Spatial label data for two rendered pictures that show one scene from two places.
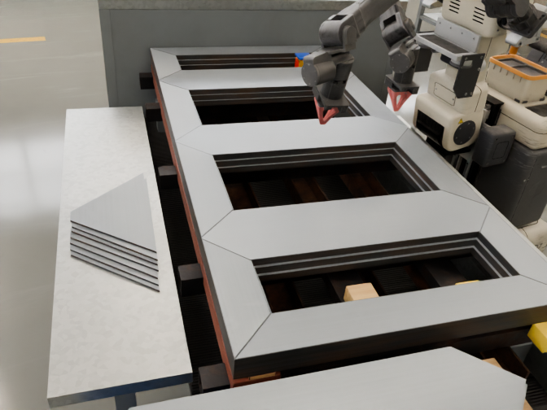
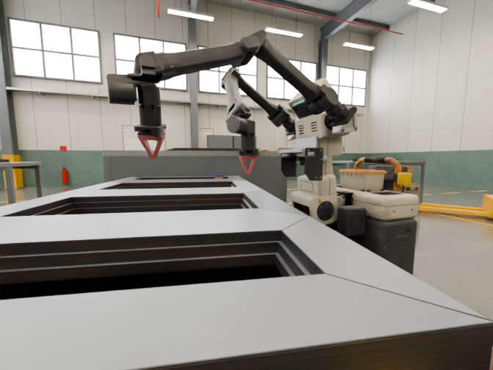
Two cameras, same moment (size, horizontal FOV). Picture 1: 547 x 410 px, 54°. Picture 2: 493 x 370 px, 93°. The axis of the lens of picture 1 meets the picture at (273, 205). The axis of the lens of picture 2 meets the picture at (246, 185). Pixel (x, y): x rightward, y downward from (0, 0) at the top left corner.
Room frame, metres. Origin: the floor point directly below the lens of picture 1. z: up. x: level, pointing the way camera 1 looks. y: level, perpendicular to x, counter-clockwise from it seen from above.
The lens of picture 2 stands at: (0.64, -0.50, 0.99)
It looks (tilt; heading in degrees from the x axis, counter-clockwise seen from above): 6 degrees down; 10
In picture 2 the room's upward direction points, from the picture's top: straight up
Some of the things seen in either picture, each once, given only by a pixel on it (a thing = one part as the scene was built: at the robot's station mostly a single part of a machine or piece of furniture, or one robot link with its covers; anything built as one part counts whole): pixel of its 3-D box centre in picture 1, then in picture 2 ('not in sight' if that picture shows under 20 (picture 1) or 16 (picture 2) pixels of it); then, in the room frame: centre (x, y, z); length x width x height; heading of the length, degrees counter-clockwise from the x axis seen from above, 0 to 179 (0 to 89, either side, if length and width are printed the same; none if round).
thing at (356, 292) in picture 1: (361, 298); not in sight; (0.85, -0.21, 0.79); 0.06 x 0.05 x 0.04; 109
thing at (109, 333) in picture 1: (111, 206); not in sight; (1.17, 0.44, 0.73); 1.20 x 0.26 x 0.03; 19
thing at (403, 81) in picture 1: (404, 74); (248, 144); (1.55, -0.35, 1.05); 0.10 x 0.07 x 0.07; 20
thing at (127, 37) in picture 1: (255, 119); (202, 224); (2.27, 0.12, 0.50); 1.30 x 0.04 x 1.01; 109
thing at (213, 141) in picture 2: not in sight; (219, 159); (10.10, 2.28, 0.97); 1.00 x 0.48 x 1.95; 118
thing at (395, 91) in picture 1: (396, 95); (247, 162); (1.56, -0.35, 0.98); 0.07 x 0.07 x 0.09; 20
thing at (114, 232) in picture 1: (112, 228); not in sight; (1.03, 0.39, 0.77); 0.45 x 0.20 x 0.04; 19
